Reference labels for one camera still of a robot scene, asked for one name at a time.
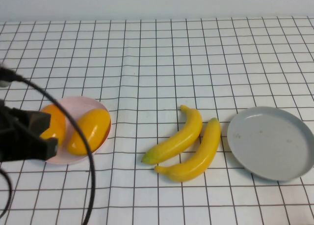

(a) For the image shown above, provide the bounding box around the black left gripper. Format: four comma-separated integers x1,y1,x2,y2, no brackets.
0,99,59,163

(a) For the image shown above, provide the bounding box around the orange blushed mango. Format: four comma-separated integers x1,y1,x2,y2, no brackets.
39,104,67,147

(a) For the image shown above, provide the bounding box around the yellow mango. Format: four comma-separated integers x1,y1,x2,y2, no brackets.
67,109,110,156

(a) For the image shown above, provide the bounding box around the yellow banana green tip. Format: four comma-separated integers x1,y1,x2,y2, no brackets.
154,117,222,182
141,105,203,165

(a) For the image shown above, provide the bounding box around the pink round plate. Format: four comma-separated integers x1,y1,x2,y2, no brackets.
39,96,112,165

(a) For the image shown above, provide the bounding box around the grey round plate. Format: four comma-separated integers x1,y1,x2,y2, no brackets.
227,106,314,182

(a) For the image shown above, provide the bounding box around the white checked tablecloth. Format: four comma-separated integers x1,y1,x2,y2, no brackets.
0,16,314,225

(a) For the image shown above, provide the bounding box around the black left camera cable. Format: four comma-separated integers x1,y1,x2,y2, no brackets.
0,62,97,225

